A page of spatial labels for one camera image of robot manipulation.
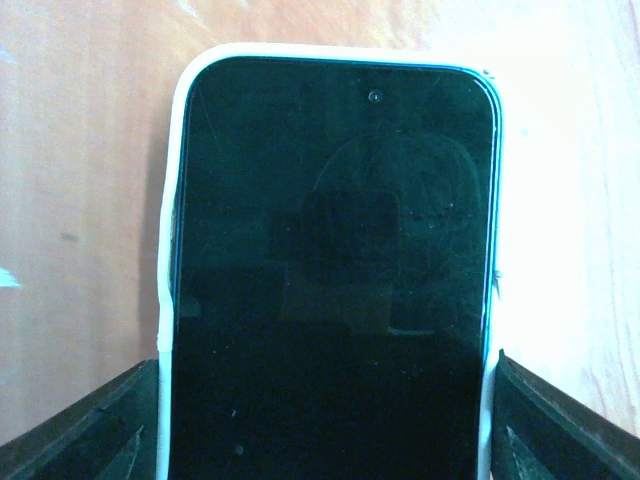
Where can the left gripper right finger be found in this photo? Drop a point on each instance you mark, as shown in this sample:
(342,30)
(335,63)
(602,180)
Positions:
(540,432)

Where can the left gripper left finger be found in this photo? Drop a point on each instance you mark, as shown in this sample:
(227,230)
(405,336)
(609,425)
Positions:
(110,433)

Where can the white translucent phone case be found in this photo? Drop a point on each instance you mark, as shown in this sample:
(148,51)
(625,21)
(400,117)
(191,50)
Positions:
(167,200)

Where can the blue phone black screen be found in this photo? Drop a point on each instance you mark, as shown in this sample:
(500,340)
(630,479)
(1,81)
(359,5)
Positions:
(330,275)

